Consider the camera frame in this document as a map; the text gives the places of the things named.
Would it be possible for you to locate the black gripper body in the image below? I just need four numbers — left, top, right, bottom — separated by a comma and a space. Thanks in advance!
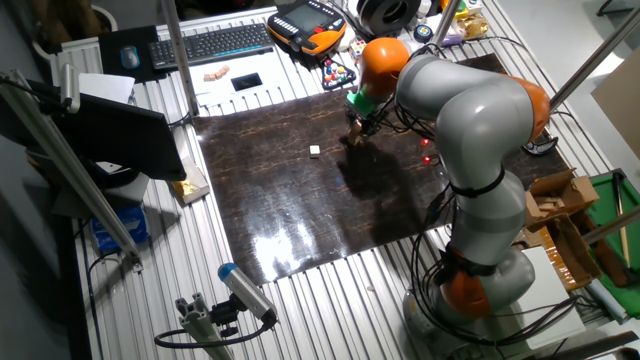
349, 111, 389, 138

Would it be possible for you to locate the open cardboard box with blocks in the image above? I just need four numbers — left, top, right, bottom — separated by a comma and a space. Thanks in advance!
519, 168, 601, 230

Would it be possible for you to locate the black tray of coloured balls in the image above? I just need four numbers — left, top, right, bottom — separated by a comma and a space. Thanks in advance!
320, 58, 358, 93

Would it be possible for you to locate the black and orange teach pendant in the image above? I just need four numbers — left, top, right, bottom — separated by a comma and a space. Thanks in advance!
266, 0, 348, 57

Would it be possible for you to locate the round blue yellow badge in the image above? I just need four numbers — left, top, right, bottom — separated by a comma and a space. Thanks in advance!
412, 23, 435, 44

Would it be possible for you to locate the black filament spool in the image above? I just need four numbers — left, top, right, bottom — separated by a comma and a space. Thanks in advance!
356, 0, 424, 37

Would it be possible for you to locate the white paper sheet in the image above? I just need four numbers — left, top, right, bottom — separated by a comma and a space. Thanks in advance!
188, 47, 301, 109
78, 72, 137, 105

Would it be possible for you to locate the black smartphone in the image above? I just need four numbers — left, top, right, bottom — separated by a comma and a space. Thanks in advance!
230, 71, 264, 93

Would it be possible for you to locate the gold wrapped item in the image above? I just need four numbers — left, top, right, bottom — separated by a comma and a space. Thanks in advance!
455, 12, 490, 41

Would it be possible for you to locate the black keyboard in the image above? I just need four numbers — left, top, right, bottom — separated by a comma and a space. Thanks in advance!
147, 22, 276, 71

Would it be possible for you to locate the small box with yellow contents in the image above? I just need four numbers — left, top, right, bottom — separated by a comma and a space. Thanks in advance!
170, 156, 212, 206

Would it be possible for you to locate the black curved clamp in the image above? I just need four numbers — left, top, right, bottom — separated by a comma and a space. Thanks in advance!
522, 133, 561, 157

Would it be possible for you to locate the black monitor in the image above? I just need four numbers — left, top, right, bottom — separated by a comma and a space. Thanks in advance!
0, 78, 188, 183

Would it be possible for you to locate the grey computer mouse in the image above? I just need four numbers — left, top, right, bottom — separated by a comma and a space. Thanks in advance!
119, 45, 142, 71

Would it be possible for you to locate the brown cardboard panel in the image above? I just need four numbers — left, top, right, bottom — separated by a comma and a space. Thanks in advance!
590, 47, 640, 162

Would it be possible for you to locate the short aluminium profile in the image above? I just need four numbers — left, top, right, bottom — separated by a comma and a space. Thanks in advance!
174, 292, 236, 360

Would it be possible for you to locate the green felt mat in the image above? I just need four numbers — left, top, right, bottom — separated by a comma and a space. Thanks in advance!
585, 168, 640, 320

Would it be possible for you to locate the black mouse pad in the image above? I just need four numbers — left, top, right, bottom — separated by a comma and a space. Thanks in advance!
97, 24, 164, 85

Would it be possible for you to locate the blue tissue pack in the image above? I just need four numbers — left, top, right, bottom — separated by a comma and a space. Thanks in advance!
90, 205, 150, 255

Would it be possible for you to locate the long aluminium profile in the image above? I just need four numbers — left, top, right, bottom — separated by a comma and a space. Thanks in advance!
0, 69, 145, 274

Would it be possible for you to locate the light blue roll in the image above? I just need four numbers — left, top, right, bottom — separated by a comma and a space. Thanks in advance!
585, 278, 627, 325

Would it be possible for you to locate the round white rimmed basket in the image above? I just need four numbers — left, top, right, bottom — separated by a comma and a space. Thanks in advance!
29, 2, 120, 64

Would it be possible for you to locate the black wrist cable bundle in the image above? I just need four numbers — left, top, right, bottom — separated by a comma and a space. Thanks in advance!
372, 97, 441, 146

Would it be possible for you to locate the black velcro strap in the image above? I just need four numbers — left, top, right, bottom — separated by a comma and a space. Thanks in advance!
434, 244, 499, 279
448, 164, 506, 200

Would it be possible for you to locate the aluminium post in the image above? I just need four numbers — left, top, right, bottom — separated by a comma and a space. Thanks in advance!
547, 5, 640, 114
581, 203, 640, 246
430, 0, 464, 51
158, 0, 201, 118

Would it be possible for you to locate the silver camera with blue end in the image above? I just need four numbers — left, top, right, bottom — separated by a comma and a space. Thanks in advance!
217, 261, 279, 325

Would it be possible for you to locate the black camera bracket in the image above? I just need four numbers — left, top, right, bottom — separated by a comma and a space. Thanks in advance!
209, 294, 246, 339

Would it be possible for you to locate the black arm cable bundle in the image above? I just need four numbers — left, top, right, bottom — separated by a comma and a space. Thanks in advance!
407, 227, 584, 349

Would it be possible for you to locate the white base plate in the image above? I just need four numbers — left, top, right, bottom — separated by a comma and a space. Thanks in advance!
512, 244, 587, 351

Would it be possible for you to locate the grey depth camera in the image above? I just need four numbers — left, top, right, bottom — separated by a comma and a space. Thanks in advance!
59, 63, 82, 115

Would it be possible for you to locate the black camera cable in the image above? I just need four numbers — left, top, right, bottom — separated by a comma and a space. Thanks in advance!
153, 319, 277, 350

